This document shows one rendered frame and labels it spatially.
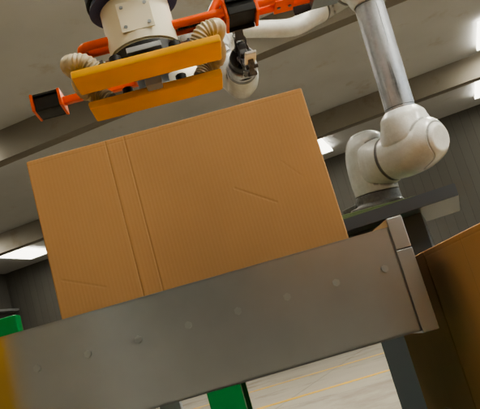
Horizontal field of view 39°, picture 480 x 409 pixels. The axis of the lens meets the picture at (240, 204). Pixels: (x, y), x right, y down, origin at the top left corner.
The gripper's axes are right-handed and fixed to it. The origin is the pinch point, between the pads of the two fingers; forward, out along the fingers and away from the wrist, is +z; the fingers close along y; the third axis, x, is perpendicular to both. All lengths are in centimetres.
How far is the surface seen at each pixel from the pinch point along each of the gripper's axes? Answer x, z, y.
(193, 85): 16.9, 4.8, 13.3
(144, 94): 29.2, 6.6, 13.1
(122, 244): 41, 29, 52
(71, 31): 99, -481, -273
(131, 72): 30.3, 21.4, 13.3
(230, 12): 4.1, 16.2, 2.3
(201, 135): 19.2, 29.1, 34.1
